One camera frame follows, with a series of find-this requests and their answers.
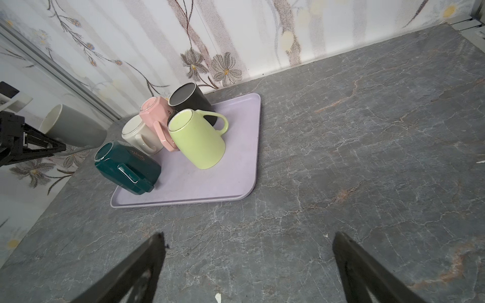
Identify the dark green ceramic mug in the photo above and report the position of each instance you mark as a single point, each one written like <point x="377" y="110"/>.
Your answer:
<point x="127" y="167"/>

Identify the light green ceramic mug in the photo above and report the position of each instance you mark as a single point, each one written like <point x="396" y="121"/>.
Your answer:
<point x="197" y="139"/>

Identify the lilac plastic tray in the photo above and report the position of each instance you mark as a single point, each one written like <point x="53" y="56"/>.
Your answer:
<point x="232" y="179"/>

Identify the black ceramic mug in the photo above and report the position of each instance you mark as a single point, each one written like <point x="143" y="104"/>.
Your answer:
<point x="188" y="96"/>

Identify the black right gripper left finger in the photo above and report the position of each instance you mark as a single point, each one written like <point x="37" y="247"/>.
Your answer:
<point x="136" y="277"/>

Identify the white ceramic mug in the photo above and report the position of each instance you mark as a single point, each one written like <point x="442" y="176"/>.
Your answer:
<point x="140" y="136"/>

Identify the pink ceramic mug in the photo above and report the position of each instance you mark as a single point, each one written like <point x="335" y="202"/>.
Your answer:
<point x="155" y="112"/>

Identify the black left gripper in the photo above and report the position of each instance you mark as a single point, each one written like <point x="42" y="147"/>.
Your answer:
<point x="20" y="140"/>

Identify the grey ceramic mug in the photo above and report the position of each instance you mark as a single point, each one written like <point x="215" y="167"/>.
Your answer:
<point x="72" y="127"/>

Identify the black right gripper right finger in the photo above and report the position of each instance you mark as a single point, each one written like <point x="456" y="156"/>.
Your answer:
<point x="361" y="275"/>

